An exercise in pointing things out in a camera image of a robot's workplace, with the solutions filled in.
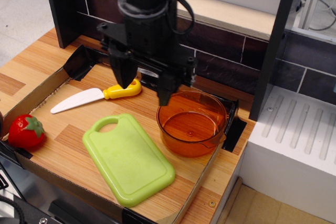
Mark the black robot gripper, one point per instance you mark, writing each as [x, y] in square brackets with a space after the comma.
[148, 38]

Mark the white knife yellow handle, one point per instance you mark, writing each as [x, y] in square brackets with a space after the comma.
[95, 94]

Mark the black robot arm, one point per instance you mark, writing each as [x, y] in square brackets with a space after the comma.
[148, 38]

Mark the green plastic cutting board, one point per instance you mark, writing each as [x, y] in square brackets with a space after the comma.
[129, 161]

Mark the cardboard fence with black tape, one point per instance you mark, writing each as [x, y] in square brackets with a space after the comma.
[59, 177]

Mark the orange transparent plastic pot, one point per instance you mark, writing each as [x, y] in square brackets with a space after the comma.
[193, 123]

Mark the red toy strawberry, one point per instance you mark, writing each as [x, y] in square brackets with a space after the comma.
[25, 132]

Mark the white dish drying rack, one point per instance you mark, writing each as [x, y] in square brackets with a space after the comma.
[290, 155]

